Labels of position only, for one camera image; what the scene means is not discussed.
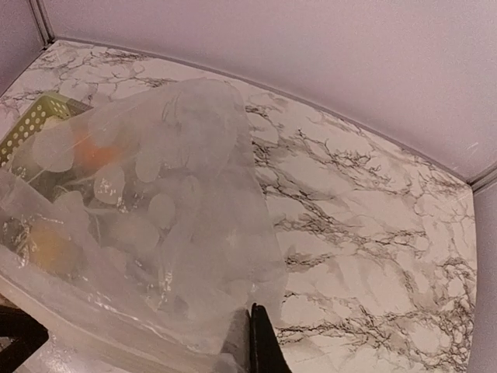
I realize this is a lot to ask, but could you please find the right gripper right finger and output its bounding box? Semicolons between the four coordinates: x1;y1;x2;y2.
249;303;292;373

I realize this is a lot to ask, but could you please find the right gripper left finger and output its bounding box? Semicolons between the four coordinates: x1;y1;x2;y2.
217;309;250;373

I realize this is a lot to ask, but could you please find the clear zip top bag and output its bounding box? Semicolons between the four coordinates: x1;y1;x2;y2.
1;78;287;372

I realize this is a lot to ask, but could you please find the yellow lemon toy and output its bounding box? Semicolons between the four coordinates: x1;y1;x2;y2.
28;224;79;276

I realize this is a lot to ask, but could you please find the green perforated plastic basket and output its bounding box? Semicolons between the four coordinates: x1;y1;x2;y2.
1;92;92;201

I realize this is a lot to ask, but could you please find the orange yellow mango toy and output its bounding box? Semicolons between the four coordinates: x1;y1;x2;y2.
74;130;123;173

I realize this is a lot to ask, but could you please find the right aluminium frame post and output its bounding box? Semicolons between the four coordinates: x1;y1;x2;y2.
467;162;497;193

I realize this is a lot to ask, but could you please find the aluminium frame post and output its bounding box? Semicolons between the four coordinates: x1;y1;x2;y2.
28;0;56;49
467;162;497;193

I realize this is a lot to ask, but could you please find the left aluminium frame post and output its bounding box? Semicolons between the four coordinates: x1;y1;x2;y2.
28;0;56;49

